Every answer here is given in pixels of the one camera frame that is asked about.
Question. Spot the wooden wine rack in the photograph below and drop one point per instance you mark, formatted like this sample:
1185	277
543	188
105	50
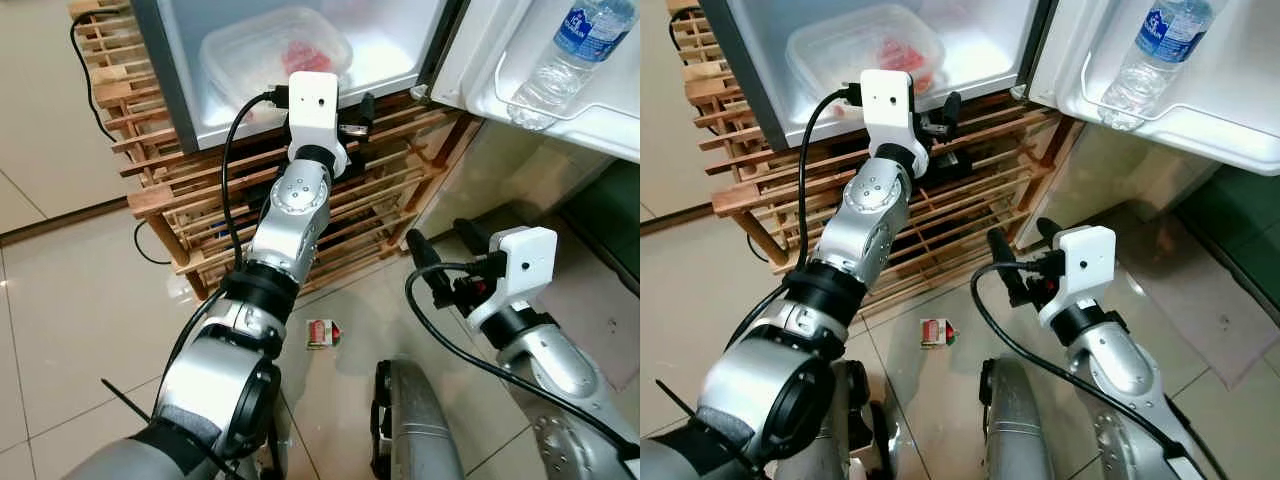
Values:
190	200
760	190

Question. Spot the silver robot right leg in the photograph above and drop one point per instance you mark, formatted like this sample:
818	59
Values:
1015	430
420	430

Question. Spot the grey steel fridge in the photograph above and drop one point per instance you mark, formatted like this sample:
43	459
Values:
390	40
980	40

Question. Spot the clear plastic food container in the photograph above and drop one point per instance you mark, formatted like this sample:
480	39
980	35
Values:
250	55
840	50

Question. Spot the beige kitchen base cabinet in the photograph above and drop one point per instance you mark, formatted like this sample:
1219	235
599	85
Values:
50	110
670	110

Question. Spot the silver robot leg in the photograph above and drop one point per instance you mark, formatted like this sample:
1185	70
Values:
420	430
1015	430
272	440
850	430

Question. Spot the pink floor mat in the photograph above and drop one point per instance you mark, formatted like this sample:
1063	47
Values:
600	300
1200	300

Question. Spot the clear plastic water bottle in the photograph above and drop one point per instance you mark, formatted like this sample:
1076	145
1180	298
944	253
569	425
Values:
1150	50
575	50

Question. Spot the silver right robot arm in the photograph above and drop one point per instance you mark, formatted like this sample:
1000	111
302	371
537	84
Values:
570	380
1130	380

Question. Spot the white side cabinet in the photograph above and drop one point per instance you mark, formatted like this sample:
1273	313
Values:
1100	185
500	180

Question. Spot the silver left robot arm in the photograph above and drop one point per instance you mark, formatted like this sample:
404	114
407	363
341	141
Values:
290	220
870	220

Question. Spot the green glass door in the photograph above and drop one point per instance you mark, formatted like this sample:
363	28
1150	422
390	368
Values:
610	225
1240	235

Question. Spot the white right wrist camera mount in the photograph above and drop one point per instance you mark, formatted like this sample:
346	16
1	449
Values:
520	265
1085	262

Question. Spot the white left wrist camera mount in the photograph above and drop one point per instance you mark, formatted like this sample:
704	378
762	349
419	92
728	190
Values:
890	115
312	115

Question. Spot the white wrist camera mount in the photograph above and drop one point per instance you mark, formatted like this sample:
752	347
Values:
890	115
1085	262
312	115
520	265

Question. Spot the steel fridge door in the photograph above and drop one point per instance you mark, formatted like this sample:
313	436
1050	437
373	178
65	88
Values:
1220	110
600	110

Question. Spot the silver robot left leg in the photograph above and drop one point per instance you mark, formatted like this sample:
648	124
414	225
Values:
850	430
272	440

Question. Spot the red white milk carton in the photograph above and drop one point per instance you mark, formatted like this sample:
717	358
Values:
937	333
322	334

